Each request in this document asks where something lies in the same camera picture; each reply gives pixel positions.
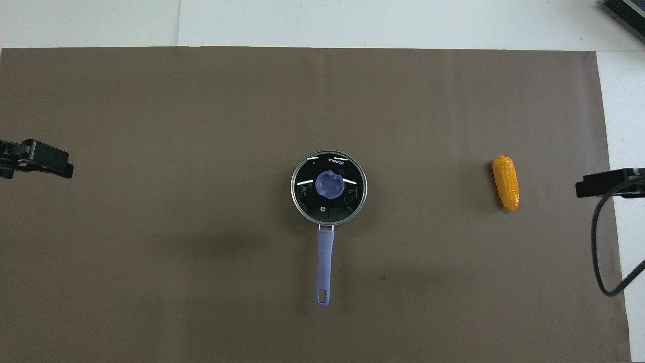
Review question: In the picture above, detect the yellow corn cob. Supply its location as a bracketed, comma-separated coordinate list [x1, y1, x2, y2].
[492, 155, 520, 212]

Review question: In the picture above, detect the glass lid with purple knob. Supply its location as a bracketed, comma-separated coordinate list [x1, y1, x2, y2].
[291, 151, 367, 225]

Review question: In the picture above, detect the brown table mat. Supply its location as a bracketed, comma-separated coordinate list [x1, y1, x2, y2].
[0, 47, 632, 363]

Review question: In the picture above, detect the grey ribbed device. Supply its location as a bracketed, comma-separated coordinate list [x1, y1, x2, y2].
[601, 0, 645, 30]

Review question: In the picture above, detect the dark saucepan with purple handle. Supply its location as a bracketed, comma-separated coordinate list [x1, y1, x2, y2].
[291, 150, 368, 308]

